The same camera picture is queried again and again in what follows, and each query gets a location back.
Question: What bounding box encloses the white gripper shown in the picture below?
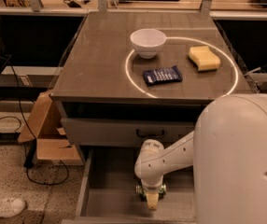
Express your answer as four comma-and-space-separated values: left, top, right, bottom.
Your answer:
141, 178, 162, 210

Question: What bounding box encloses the green soda can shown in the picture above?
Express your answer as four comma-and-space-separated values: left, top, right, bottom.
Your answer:
135, 184, 166, 201

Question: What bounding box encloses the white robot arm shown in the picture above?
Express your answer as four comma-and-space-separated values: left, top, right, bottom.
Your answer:
134, 94, 267, 224

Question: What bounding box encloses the open grey middle drawer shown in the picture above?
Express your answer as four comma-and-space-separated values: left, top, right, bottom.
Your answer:
61, 147, 196, 224

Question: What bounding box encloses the closed grey top drawer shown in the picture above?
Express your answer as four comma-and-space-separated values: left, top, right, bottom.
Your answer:
62, 118, 194, 147

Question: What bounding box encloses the grey drawer cabinet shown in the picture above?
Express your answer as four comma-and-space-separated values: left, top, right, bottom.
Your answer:
49, 10, 254, 170

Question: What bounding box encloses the brown cardboard box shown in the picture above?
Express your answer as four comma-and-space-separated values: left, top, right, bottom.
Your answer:
18, 91, 83, 165

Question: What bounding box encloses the blue snack packet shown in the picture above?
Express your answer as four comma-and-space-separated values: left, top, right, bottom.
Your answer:
143, 65, 183, 86

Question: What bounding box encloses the white sneaker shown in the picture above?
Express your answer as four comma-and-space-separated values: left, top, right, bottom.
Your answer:
0, 198, 26, 218

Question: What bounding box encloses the yellow sponge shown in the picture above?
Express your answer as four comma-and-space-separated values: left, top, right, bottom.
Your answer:
188, 46, 220, 72

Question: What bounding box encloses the white bowl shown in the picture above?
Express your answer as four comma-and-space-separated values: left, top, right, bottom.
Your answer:
130, 29, 166, 59

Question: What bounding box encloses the black drawer handle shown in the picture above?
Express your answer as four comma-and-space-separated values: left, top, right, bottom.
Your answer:
135, 129, 165, 139

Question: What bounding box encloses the black floor cable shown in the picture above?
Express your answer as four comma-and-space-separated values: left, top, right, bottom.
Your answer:
0, 3, 70, 186

